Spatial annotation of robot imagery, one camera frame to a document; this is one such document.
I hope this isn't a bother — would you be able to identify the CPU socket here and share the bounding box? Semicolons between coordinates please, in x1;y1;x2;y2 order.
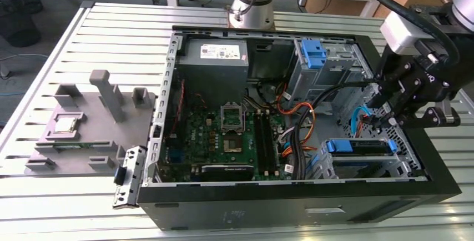
221;135;245;153

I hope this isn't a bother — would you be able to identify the grey power supply unit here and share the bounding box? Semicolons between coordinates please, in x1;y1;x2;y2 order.
176;38;249;108

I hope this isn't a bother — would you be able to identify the thick black cable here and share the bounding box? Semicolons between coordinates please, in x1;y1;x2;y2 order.
292;81;375;180

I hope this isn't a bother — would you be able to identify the orange wire bundle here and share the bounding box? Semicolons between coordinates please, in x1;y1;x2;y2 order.
274;82;318;158

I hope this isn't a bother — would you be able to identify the silver disk bay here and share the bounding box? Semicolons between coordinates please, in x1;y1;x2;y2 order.
320;137;423;180

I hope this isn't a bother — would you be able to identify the black grey camera bracket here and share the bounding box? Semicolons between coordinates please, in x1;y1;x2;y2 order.
421;99;461;127

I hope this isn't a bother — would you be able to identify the black open PC case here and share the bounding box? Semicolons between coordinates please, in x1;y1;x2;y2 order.
136;24;463;232

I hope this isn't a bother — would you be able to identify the silver drive cage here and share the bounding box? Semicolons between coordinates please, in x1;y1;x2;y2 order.
286;37;372;106

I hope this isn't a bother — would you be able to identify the hinged metal slot bracket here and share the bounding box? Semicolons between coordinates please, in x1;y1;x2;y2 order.
112;145;148;210

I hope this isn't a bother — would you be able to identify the green motherboard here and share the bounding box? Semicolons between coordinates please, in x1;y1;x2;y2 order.
161;104;296;182

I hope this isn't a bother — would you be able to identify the black perforated mount plate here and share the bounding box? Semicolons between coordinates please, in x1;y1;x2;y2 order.
408;3;474;35

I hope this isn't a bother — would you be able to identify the blue data wire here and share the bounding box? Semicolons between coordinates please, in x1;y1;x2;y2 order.
351;104;373;138

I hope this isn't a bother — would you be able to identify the silver CPU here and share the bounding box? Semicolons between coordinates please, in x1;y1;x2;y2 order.
53;117;78;134

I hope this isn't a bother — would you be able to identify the black mesh waste bin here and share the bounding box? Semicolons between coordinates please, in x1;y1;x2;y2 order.
0;0;43;48

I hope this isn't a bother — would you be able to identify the black graphics card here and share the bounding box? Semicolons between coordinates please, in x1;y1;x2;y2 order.
192;163;256;182

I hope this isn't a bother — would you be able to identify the red black power wire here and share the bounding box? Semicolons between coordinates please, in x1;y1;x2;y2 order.
360;114;384;128

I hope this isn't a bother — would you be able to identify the grey parts rack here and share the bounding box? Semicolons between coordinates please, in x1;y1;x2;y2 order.
22;69;158;178

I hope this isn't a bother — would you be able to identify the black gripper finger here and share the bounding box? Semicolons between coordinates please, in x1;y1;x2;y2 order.
367;54;421;108
375;83;423;129

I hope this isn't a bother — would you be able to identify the metal socket cover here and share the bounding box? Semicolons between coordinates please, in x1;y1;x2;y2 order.
220;101;248;135

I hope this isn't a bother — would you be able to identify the green RAM stick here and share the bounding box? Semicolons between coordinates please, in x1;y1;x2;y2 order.
53;142;112;150

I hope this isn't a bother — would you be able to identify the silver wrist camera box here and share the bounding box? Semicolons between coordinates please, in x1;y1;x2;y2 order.
380;12;439;56

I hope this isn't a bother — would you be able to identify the hard disk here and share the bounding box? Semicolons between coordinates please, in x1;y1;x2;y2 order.
309;138;400;175

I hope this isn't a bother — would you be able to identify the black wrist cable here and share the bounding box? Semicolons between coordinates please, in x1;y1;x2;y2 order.
351;0;459;64

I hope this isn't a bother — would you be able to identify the black RAM slot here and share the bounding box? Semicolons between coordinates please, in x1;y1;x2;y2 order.
253;109;272;177
262;109;281;177

